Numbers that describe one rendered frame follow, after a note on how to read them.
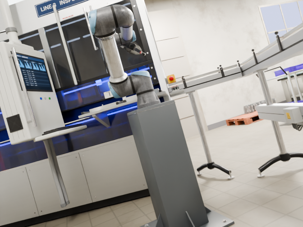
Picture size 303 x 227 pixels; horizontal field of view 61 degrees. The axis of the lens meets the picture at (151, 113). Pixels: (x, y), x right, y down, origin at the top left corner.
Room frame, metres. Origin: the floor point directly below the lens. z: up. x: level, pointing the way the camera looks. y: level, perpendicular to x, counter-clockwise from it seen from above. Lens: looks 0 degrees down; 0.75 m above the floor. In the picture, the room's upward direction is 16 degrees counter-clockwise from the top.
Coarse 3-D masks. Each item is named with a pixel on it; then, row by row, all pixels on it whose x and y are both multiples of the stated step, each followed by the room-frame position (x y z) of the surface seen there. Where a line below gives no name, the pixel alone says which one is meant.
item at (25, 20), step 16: (32, 0) 2.42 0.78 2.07; (96, 0) 2.36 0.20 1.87; (112, 0) 2.34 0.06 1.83; (0, 16) 2.45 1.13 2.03; (16, 16) 2.44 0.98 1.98; (32, 16) 2.42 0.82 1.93; (48, 16) 2.41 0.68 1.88; (64, 16) 2.39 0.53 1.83; (48, 48) 2.42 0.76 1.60; (48, 64) 2.42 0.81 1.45; (144, 64) 2.33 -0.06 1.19
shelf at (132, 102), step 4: (160, 92) 1.92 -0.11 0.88; (164, 92) 1.92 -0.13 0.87; (160, 96) 2.16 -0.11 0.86; (132, 100) 1.94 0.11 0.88; (136, 100) 1.94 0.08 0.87; (120, 104) 1.95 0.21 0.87; (124, 104) 1.95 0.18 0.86; (128, 104) 2.02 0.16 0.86; (132, 104) 2.18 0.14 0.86; (108, 108) 1.96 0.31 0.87; (112, 108) 1.96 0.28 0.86; (116, 108) 2.06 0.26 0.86; (120, 108) 2.23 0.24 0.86; (92, 112) 1.98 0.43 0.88; (96, 112) 1.97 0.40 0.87; (100, 112) 1.98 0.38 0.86; (104, 112) 2.14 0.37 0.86; (108, 112) 2.33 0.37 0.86; (80, 116) 1.99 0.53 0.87; (84, 116) 1.99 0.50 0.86; (88, 116) 2.08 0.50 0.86
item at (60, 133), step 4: (72, 128) 2.01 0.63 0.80; (76, 128) 2.07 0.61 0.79; (80, 128) 2.13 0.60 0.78; (84, 128) 2.21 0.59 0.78; (56, 132) 1.82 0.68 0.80; (60, 132) 1.84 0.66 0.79; (64, 132) 1.89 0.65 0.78; (68, 132) 1.95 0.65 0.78; (40, 136) 1.85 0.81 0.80; (44, 136) 1.84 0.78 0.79; (48, 136) 1.83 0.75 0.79; (52, 136) 1.83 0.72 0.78; (36, 140) 1.86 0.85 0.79; (40, 140) 1.86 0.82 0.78
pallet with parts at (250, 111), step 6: (258, 102) 5.87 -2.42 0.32; (264, 102) 5.88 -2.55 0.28; (246, 108) 5.80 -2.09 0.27; (252, 108) 5.86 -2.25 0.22; (246, 114) 5.73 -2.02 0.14; (252, 114) 5.39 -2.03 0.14; (228, 120) 5.76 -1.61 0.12; (234, 120) 5.51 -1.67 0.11; (240, 120) 5.31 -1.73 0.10; (246, 120) 5.12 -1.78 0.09; (252, 120) 5.54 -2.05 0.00; (258, 120) 5.19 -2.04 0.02
